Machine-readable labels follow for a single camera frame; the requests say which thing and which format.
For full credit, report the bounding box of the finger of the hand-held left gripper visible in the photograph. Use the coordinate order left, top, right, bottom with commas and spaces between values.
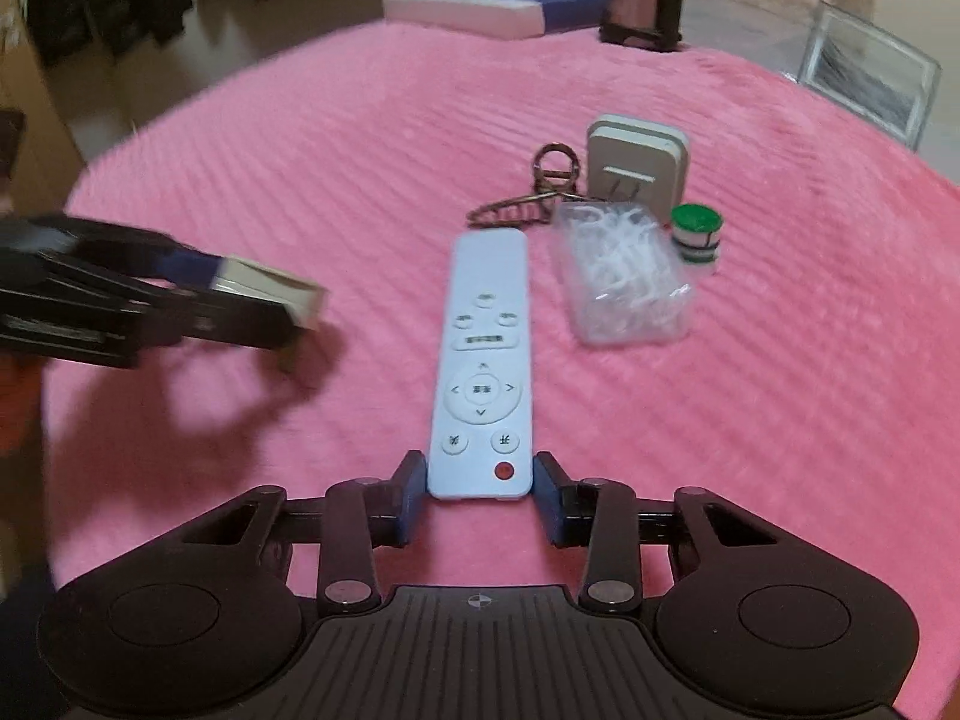
142, 289, 301, 352
67, 221, 226, 290

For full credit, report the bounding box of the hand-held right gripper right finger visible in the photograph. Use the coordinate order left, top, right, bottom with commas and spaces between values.
534, 451, 781, 616

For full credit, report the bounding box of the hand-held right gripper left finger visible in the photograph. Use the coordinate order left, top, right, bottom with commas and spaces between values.
180, 450, 428, 616

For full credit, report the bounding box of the beige power plug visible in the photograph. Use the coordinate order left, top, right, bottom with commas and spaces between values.
212, 255, 331, 331

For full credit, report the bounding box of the white remote control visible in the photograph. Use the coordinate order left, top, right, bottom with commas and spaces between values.
427, 231, 535, 502

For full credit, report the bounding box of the small green-capped bottle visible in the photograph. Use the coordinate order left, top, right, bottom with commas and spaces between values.
669, 204, 725, 275

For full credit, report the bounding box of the white square device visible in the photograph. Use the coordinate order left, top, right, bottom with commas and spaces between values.
585, 114, 689, 222

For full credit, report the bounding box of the pink ribbed blanket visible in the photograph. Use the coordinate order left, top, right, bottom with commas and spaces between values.
45, 19, 960, 720

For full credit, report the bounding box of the clear bag of floss picks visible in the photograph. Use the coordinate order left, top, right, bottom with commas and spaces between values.
551, 199, 695, 346

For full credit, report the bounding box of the brown hair claw clip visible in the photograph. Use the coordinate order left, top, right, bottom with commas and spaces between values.
465, 144, 582, 230

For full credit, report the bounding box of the white flat box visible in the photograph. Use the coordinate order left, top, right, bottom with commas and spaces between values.
382, 0, 545, 38

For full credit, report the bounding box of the framed landscape picture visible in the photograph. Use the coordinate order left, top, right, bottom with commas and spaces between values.
796, 0, 942, 152

